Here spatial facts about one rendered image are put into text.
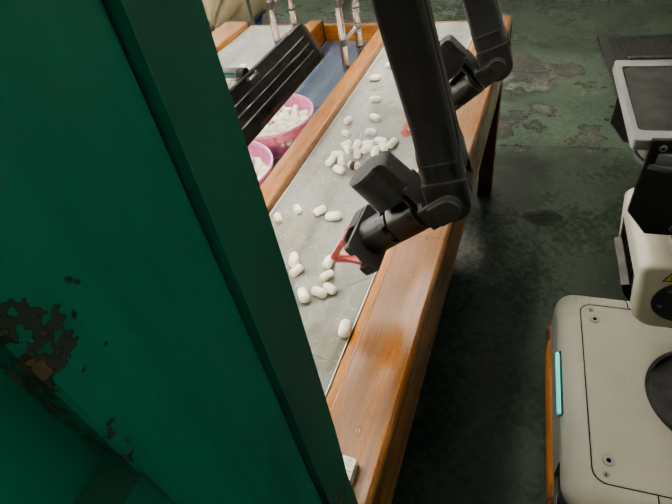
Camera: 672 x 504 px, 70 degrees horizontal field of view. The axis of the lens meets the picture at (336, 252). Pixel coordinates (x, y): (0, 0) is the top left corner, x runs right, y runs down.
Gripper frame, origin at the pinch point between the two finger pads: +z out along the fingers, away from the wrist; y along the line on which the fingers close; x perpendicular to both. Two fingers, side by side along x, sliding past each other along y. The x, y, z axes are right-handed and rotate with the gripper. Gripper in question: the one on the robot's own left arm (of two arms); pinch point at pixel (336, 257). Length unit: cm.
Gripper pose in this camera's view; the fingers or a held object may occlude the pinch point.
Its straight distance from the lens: 81.6
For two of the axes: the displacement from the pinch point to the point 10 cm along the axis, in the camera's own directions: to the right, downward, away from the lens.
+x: 7.1, 6.4, 3.1
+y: -3.3, 6.8, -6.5
